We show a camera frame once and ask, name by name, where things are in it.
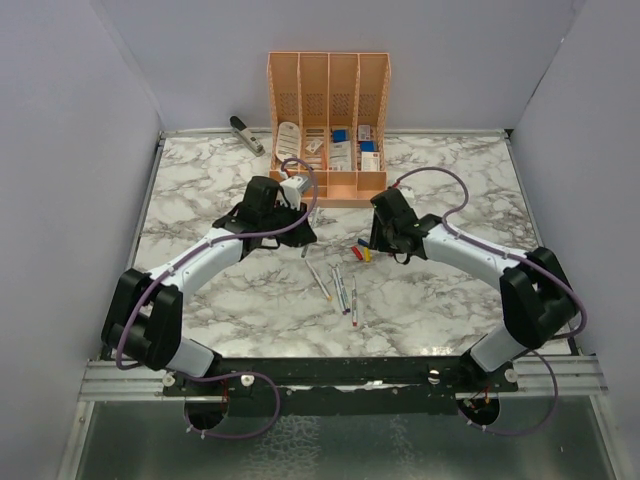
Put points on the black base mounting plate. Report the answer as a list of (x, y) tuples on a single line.
[(341, 386)]

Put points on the red pen cap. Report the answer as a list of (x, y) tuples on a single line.
[(357, 253)]

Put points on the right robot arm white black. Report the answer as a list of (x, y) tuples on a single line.
[(532, 285)]

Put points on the white label packet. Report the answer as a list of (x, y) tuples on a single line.
[(340, 156)]

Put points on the white pen purple tip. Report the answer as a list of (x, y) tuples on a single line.
[(342, 303)]

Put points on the white pen red tip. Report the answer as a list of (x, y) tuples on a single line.
[(354, 303)]

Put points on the black grey stapler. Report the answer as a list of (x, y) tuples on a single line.
[(245, 135)]

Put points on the orange desk organizer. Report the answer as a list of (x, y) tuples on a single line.
[(324, 91)]

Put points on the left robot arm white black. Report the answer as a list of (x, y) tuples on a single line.
[(144, 320)]

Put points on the blue box in organizer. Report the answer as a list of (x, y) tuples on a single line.
[(339, 135)]

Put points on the small pink white box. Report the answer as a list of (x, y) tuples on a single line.
[(365, 133)]

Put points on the white pen yellow tip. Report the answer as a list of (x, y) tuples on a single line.
[(317, 278)]

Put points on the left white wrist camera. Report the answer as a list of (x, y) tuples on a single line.
[(292, 190)]

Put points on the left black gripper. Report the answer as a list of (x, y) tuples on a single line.
[(300, 236)]

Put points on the white red box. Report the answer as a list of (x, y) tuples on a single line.
[(370, 161)]

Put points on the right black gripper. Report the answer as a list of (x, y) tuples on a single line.
[(378, 242)]

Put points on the white pen blue tip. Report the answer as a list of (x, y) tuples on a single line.
[(342, 287)]

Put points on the white oval card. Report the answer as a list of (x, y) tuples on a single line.
[(288, 141)]

